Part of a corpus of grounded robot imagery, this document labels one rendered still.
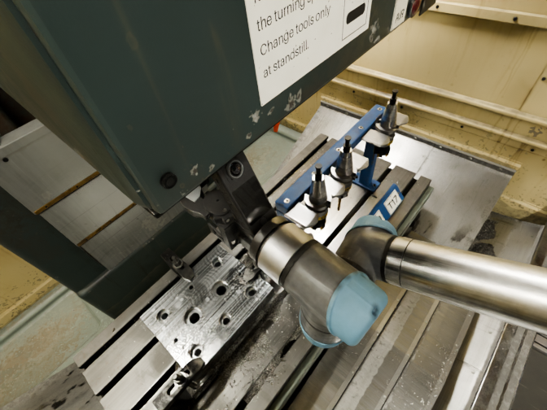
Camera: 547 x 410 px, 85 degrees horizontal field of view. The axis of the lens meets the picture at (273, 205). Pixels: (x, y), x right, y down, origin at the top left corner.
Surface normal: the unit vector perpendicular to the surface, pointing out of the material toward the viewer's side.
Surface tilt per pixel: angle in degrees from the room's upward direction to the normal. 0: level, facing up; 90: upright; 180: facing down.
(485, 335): 17
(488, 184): 24
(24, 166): 90
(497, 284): 32
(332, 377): 7
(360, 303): 10
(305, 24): 90
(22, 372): 0
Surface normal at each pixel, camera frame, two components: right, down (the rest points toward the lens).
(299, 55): 0.75, 0.46
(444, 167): -0.37, -0.31
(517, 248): -0.32, -0.73
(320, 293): -0.47, -0.12
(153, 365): -0.11, -0.62
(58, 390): 0.17, -0.83
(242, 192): 0.61, 0.11
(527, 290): -0.59, -0.37
